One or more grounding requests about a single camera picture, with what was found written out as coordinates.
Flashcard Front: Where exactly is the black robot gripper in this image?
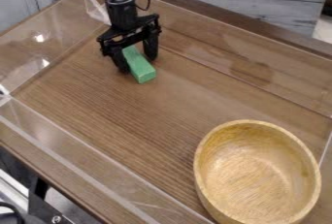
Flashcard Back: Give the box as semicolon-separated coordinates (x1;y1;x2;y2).
97;0;160;73

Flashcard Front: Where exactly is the green rectangular block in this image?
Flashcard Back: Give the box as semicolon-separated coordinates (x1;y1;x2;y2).
121;46;156;84

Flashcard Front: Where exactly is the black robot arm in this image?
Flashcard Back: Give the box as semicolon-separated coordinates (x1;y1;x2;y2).
97;0;162;73

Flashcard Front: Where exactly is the brown wooden bowl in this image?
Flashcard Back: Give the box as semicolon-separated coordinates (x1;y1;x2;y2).
192;119;321;224

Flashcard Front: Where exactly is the black table leg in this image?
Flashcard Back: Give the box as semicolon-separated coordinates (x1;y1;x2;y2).
28;177;49;203

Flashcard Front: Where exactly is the black metal base with screw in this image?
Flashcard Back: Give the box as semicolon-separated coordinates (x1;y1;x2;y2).
28;198;73;224

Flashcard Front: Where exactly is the clear acrylic corner bracket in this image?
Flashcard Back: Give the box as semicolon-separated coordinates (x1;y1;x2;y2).
84;0;111;25

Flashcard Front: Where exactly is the black cable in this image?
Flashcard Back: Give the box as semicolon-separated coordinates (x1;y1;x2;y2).
0;200;22;224

